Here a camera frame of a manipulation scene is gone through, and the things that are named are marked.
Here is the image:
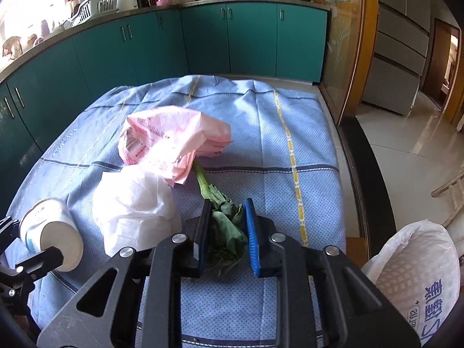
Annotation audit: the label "green leafy vegetable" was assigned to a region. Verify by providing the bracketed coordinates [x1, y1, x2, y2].
[192, 159, 249, 265]

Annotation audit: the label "white bag lined bin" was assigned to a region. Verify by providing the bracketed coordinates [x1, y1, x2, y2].
[360, 219, 462, 347]

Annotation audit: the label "white plastic bag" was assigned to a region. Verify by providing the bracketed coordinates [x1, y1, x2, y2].
[92, 170, 182, 256]

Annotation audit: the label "pink plastic bag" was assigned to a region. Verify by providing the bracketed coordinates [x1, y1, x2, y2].
[118, 106, 233, 189]

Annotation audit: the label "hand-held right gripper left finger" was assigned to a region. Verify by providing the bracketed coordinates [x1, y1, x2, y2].
[36, 199, 214, 348]

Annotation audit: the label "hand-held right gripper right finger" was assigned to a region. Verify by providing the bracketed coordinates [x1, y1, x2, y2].
[244, 197, 423, 348]

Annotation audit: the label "silver refrigerator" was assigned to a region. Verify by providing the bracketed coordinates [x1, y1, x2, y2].
[362, 0, 441, 117]

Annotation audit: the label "white dish rack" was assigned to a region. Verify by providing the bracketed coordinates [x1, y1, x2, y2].
[61, 0, 120, 31]

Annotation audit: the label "wooden stool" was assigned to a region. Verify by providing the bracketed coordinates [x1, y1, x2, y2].
[431, 174, 464, 225]

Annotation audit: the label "teal kitchen cabinets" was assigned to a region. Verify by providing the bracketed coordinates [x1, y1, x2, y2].
[0, 2, 332, 218]

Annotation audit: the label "wooden framed glass partition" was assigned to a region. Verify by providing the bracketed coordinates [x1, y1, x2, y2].
[313, 0, 379, 124]

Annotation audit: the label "brown wooden door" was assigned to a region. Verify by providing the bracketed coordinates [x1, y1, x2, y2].
[422, 18, 463, 111]

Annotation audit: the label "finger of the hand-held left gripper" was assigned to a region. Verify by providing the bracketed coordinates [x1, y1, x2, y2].
[0, 217, 20, 252]
[0, 246, 65, 316]

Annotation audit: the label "white paper cup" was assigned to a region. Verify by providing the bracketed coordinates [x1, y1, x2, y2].
[18, 197, 85, 272]

